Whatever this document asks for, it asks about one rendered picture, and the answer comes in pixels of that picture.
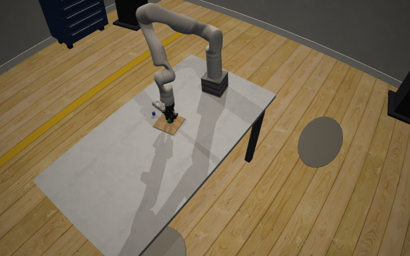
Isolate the tan flat mat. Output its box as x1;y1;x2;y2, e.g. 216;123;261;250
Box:
153;113;185;135

